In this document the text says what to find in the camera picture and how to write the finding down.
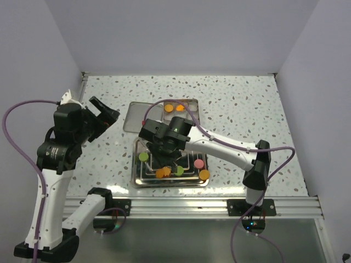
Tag orange round biscuit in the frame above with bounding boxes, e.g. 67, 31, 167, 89
199, 169, 210, 181
155, 168, 165, 179
164, 104, 174, 114

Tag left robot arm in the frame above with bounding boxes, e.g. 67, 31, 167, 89
14, 94, 120, 262

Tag cookie tin with paper cups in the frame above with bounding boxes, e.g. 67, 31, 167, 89
163, 99, 200, 124

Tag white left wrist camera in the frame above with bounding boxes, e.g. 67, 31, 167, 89
59, 89, 84, 108

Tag steel serving tray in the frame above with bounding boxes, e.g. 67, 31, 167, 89
131, 139, 208, 188

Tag left black mounting bracket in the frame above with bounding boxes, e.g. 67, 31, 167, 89
110, 198, 132, 219

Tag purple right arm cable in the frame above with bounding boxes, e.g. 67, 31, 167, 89
142, 100, 296, 263

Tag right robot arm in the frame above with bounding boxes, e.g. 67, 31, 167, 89
138, 117, 271, 215

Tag silver tin lid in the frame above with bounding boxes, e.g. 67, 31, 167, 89
123, 101, 163, 133

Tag metal tongs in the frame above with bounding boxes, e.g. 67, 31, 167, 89
145, 158, 181, 178

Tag pink round cookie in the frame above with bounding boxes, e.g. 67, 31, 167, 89
194, 159, 205, 169

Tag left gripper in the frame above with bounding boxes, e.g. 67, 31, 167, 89
75, 96, 119, 144

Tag right black mounting bracket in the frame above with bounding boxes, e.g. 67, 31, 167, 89
227, 199, 277, 216

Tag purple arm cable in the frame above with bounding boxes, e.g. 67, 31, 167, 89
2, 100, 61, 263
142, 100, 296, 263

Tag orange flower cookie bottom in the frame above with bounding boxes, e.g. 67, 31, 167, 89
163, 167, 172, 178

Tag green round cookie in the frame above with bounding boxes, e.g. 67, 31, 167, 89
138, 152, 149, 162
174, 165, 184, 176

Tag aluminium front rail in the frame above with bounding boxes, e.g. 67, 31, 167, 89
35, 196, 324, 220

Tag orange round biscuit bottom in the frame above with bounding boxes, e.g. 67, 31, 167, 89
155, 168, 165, 179

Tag black mounting bracket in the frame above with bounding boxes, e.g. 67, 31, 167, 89
110, 198, 132, 219
227, 199, 277, 216

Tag orange fish cookie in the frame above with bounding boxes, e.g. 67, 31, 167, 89
175, 105, 185, 112

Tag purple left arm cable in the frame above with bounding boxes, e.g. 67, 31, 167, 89
2, 100, 61, 263

